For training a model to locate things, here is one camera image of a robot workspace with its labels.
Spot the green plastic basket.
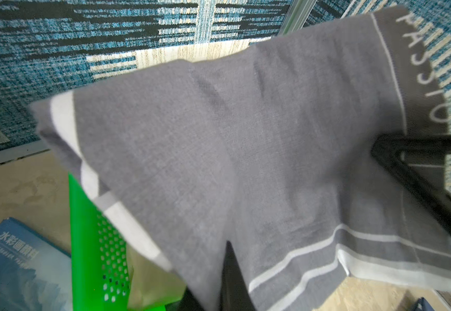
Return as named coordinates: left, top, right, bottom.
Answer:
left=67, top=172, right=184, bottom=311

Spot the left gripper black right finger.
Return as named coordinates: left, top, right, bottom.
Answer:
left=371, top=134, right=451, bottom=236

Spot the grey striped pillowcase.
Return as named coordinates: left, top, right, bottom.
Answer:
left=31, top=5, right=451, bottom=310

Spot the navy blue pillowcase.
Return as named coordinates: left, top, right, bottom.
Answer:
left=410, top=298, right=435, bottom=311

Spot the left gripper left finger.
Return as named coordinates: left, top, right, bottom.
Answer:
left=176, top=240, right=257, bottom=311

